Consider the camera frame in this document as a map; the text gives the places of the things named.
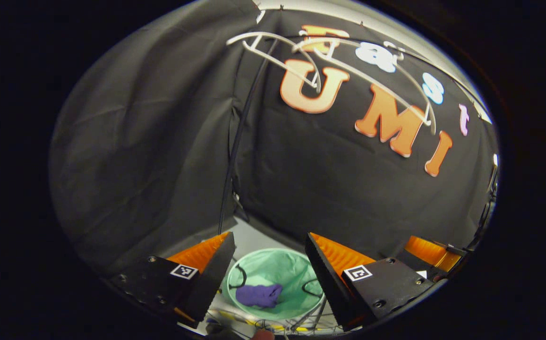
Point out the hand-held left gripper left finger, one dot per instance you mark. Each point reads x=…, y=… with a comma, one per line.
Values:
x=211, y=278

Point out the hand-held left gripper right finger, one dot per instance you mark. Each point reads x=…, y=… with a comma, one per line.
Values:
x=329, y=283

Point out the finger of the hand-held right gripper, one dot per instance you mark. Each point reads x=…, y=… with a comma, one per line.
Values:
x=429, y=252

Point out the green laundry hamper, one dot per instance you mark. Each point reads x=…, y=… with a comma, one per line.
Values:
x=273, y=269

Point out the white plastic clothes hanger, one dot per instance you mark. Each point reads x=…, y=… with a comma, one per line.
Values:
x=317, y=80
x=426, y=115

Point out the black metal clothes rack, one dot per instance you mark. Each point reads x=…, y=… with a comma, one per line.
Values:
x=236, y=141

